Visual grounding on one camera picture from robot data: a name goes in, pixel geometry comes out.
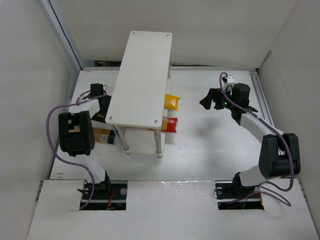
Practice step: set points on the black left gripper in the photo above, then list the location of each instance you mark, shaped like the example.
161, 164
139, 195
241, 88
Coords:
104, 110

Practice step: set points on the red spaghetti bag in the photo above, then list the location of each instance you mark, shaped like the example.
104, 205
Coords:
169, 124

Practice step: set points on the white two-tier shelf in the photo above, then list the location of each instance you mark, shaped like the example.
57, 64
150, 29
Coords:
136, 108

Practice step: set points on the yellow spaghetti bag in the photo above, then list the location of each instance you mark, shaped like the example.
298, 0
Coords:
171, 102

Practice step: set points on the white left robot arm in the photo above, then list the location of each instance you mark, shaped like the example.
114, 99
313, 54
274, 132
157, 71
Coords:
76, 137

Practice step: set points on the blue-ended spaghetti box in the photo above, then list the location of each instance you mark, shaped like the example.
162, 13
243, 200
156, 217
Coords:
105, 136

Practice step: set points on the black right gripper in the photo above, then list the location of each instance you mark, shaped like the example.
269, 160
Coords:
216, 99

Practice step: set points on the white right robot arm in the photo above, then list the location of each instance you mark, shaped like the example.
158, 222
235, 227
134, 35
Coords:
279, 157

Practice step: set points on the brown spaghetti box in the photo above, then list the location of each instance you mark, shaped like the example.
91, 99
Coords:
100, 117

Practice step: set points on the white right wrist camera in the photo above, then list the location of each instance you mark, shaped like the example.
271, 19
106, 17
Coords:
230, 81

